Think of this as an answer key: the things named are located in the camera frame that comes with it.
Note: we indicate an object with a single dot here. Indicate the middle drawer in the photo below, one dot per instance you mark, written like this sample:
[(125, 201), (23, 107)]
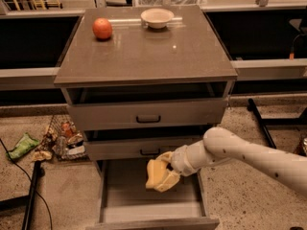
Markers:
[(135, 148)]

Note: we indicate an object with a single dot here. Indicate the yellow sponge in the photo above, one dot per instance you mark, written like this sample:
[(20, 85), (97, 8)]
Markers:
[(156, 171)]

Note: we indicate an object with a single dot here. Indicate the black stand leg right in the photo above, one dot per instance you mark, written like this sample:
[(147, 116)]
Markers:
[(264, 123)]

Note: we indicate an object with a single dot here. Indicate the open bottom drawer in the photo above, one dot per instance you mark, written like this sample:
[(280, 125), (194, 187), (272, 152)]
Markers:
[(125, 204)]

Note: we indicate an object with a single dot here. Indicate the wire basket with snacks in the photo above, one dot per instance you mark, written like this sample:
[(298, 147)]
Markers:
[(61, 140)]

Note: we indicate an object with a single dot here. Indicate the black stand leg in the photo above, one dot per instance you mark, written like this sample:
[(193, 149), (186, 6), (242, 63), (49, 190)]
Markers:
[(264, 123), (27, 201)]

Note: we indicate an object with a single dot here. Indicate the white bowl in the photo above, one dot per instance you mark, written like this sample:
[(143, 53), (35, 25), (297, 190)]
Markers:
[(157, 18)]

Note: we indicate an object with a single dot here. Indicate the top drawer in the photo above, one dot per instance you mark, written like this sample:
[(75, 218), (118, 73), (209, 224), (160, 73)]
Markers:
[(100, 116)]

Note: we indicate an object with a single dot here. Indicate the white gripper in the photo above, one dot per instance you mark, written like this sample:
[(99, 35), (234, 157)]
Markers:
[(181, 161)]

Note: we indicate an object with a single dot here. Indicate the grey drawer cabinet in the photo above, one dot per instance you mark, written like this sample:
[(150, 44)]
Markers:
[(183, 61)]

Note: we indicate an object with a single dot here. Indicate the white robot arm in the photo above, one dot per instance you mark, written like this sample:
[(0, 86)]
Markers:
[(219, 145)]

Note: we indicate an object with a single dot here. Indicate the black stand leg left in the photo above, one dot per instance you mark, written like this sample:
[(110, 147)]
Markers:
[(27, 201)]

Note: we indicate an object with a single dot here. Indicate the orange fruit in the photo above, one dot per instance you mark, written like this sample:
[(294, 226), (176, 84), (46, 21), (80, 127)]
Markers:
[(102, 28)]

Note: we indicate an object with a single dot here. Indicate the green snack bag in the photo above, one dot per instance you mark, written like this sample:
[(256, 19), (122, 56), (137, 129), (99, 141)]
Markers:
[(23, 146)]

